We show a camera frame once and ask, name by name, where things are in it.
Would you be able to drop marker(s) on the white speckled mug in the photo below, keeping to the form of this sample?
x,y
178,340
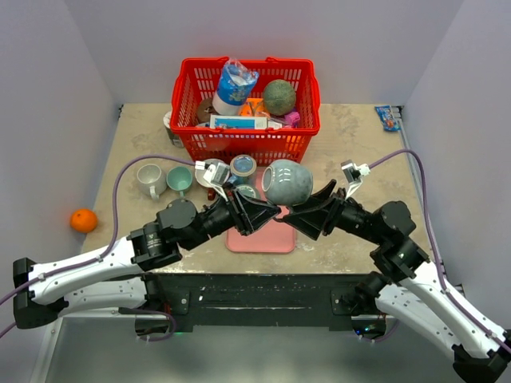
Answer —
x,y
151,181

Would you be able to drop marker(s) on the grey blue mug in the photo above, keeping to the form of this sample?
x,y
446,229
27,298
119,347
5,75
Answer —
x,y
287,183

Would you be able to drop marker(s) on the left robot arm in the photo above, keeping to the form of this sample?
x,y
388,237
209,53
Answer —
x,y
111,275

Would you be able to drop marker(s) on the pink small box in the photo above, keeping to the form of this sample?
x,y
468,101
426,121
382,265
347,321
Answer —
x,y
292,119

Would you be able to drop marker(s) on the dark red mug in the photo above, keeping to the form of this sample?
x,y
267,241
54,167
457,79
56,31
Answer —
x,y
199,175

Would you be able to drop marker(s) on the red plastic shopping basket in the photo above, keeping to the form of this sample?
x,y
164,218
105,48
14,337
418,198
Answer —
x,y
198,80

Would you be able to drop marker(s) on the orange fruit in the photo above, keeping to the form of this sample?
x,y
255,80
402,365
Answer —
x,y
83,221

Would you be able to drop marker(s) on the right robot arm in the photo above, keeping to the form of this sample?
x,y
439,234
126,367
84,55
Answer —
x,y
407,284

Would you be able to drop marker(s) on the blue snack packet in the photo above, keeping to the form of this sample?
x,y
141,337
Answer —
x,y
389,121

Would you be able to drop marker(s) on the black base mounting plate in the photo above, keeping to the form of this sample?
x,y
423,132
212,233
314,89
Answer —
x,y
255,299

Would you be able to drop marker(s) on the green netted melon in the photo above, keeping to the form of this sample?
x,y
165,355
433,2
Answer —
x,y
279,97

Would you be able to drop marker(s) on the small green mug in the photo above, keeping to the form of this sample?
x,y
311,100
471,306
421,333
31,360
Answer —
x,y
179,179

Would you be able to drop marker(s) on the white blue flat box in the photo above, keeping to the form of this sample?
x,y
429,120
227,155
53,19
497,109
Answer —
x,y
238,122

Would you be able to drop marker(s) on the pink plastic tray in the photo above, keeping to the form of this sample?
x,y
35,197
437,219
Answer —
x,y
273,238

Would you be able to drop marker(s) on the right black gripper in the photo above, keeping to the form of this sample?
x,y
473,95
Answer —
x,y
310,217

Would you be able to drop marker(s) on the teal green mug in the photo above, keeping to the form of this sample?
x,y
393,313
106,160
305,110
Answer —
x,y
246,192

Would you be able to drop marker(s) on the light blue tall mug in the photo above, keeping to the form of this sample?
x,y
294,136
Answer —
x,y
242,170

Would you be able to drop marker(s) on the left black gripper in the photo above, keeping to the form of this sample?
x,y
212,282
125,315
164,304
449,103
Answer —
x,y
247,213

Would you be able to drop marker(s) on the blue white paper towel roll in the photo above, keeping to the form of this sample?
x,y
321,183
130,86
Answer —
x,y
234,86

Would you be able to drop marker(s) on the orange package in basket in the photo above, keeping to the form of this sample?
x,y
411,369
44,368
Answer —
x,y
253,107

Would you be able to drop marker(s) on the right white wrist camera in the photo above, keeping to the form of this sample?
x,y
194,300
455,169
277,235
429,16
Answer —
x,y
354,175

